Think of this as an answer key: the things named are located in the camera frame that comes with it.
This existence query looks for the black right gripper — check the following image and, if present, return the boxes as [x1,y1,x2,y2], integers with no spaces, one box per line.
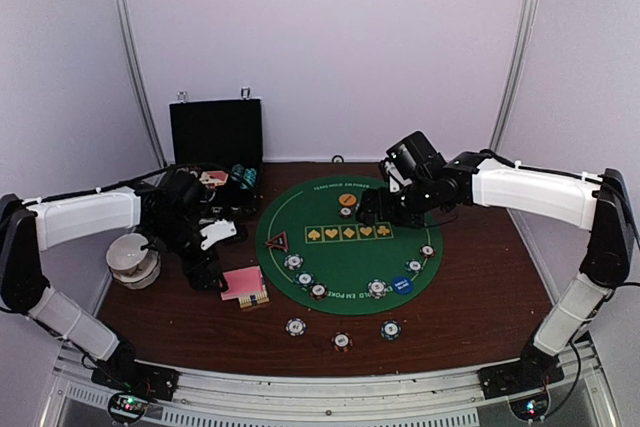
[357,177,438,228]

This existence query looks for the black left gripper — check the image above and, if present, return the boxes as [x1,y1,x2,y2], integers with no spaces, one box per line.
[148,215,229,293]

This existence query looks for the pink playing card deck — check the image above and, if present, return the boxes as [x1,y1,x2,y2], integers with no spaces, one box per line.
[220,266,264,301]

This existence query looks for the orange dealer button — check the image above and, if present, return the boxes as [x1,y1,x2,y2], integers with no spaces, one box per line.
[339,193,357,207]

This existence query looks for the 10 chips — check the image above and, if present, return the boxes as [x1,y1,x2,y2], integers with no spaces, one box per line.
[367,279,387,299]
[283,254,304,271]

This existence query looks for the blue white 10 chip stack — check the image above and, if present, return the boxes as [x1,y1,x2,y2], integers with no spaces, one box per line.
[285,317,307,337]

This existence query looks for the blue green 50 chip stack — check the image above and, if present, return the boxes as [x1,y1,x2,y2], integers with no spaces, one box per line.
[380,320,402,341]

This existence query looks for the red black 100 chip stack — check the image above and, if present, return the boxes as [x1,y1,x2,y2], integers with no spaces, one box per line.
[331,332,353,352]

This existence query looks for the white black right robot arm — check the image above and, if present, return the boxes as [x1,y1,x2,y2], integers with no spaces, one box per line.
[356,144,638,389]

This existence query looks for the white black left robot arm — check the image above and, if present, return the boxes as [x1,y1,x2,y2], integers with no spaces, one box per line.
[1,170,237,391]

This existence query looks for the white left wrist cover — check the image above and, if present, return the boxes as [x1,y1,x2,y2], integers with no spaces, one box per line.
[199,219,237,251]

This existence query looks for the card deck holder box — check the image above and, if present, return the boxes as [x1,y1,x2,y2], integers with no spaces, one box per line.
[238,286,270,309]

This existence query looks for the white ceramic bowl stack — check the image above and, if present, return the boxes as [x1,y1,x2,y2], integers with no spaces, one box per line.
[106,233,161,290]

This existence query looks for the red black triangle marker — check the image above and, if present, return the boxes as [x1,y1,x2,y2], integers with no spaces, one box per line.
[265,231,289,252]

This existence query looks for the red playing card in case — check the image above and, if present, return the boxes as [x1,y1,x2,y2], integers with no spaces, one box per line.
[199,170,229,187]

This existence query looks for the round green poker mat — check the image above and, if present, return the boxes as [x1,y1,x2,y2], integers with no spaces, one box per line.
[256,176,444,315]

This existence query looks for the teal chips in case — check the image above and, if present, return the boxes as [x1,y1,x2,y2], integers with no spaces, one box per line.
[231,164,258,190]

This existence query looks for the black poker chip case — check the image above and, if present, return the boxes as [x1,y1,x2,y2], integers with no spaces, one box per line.
[169,98,263,216]

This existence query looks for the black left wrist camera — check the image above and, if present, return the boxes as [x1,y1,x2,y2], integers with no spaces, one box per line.
[159,171,206,214]

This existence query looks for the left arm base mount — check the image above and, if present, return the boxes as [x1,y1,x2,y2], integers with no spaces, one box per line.
[91,357,180,401]

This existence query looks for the aluminium front rail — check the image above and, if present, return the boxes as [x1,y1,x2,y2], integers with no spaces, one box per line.
[35,340,622,426]

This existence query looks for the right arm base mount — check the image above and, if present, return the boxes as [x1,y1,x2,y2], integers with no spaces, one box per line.
[478,349,564,399]

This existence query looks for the right aluminium frame post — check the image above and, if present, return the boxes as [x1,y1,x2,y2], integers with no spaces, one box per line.
[482,0,546,171]

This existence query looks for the aluminium frame post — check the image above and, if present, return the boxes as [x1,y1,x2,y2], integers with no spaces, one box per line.
[482,0,546,171]
[114,0,167,167]

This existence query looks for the left aluminium frame post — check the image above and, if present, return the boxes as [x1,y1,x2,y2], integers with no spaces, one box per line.
[114,0,167,167]

